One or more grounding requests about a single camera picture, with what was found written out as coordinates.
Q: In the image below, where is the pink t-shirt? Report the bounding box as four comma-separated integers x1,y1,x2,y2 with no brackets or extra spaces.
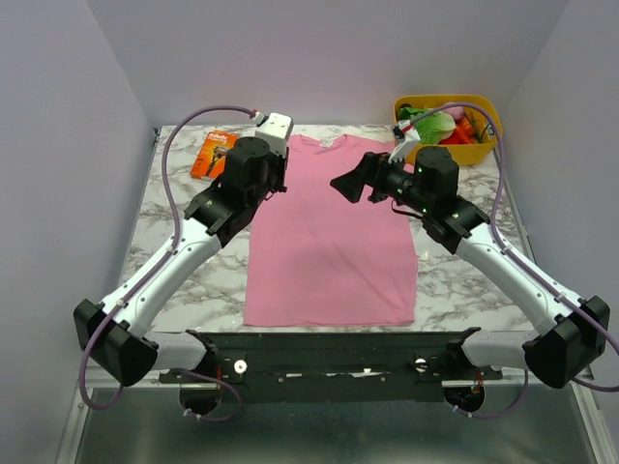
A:
244,134,418,327

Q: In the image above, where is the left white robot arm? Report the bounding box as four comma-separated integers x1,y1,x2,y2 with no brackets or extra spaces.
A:
74,133,288,387

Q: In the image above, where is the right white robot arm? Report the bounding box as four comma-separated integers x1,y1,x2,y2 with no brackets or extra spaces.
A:
330,147,609,389

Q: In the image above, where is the orange razor box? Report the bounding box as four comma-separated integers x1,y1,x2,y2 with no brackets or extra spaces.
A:
190,130,239,180

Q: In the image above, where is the green toy lettuce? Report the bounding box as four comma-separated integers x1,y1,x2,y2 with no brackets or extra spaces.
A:
396,106,457,145

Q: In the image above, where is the red toy pepper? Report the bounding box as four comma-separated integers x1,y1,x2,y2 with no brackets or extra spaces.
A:
440,131,473,145

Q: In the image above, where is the orange toy carrot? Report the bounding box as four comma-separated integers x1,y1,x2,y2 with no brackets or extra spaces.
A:
455,116,479,144

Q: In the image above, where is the pink toy ball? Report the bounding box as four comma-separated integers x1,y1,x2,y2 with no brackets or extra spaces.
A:
442,105,465,122

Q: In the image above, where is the yellow plastic bin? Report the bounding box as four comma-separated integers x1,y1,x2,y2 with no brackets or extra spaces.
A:
394,95,502,166

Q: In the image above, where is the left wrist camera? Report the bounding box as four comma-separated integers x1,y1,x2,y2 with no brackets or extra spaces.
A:
252,111,294,158

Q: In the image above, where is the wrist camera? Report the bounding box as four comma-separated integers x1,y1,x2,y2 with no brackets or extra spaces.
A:
388,120,421,163
252,111,294,158

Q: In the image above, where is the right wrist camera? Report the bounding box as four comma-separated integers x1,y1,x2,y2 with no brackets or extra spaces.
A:
388,120,421,163

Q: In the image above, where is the black base frame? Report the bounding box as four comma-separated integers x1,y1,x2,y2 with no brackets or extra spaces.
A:
159,328,504,405

